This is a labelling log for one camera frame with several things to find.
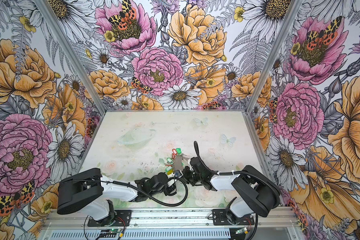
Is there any large metal keyring with keys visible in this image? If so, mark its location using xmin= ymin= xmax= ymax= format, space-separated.
xmin=165 ymin=148 xmax=190 ymax=174

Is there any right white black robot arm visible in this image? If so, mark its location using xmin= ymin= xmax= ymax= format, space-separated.
xmin=182 ymin=157 xmax=281 ymax=225

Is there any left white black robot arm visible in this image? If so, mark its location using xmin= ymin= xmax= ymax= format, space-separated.
xmin=57 ymin=168 xmax=185 ymax=225

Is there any green circuit board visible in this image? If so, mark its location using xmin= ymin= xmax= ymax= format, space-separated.
xmin=98 ymin=229 xmax=125 ymax=240

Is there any white vented panel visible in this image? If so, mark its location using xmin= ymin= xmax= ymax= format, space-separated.
xmin=47 ymin=228 xmax=231 ymax=240

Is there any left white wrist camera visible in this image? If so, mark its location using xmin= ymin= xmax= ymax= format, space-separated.
xmin=167 ymin=169 xmax=183 ymax=185

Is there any right black corrugated cable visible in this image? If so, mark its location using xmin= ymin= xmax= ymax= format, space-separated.
xmin=193 ymin=140 xmax=281 ymax=211

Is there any black corrugated cable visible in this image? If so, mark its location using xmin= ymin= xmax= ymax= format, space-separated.
xmin=112 ymin=176 xmax=189 ymax=208
xmin=193 ymin=140 xmax=281 ymax=211

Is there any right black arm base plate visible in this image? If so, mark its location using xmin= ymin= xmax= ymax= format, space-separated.
xmin=212 ymin=209 xmax=255 ymax=226

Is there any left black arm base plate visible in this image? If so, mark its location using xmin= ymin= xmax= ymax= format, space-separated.
xmin=87 ymin=210 xmax=132 ymax=227

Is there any left black corrugated cable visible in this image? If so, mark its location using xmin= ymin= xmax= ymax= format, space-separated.
xmin=112 ymin=176 xmax=189 ymax=208

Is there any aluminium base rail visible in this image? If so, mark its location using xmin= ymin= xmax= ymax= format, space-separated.
xmin=44 ymin=207 xmax=299 ymax=231

